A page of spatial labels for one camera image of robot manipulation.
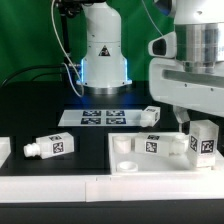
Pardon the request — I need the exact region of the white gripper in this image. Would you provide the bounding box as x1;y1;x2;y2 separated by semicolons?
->
148;32;224;134

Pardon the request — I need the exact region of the white square tabletop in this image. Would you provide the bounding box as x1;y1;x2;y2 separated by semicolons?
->
106;131;224;176

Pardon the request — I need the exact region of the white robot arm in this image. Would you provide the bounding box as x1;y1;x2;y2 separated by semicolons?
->
77;0;224;124

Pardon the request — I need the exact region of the AprilTag sheet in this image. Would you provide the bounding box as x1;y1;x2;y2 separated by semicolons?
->
59;109;141;127

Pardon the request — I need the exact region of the grey cable over backdrop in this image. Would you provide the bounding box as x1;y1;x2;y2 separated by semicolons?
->
140;0;165;37

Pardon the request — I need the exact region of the white U-shaped fence wall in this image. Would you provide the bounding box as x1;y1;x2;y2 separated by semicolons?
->
0;134;224;204

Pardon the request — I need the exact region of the black camera stand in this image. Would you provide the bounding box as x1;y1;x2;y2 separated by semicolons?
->
51;0;82;81

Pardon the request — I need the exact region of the white cable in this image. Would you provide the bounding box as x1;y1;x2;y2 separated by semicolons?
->
50;0;85;98

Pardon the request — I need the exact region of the black cable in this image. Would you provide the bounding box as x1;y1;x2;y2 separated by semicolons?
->
0;64;81;88

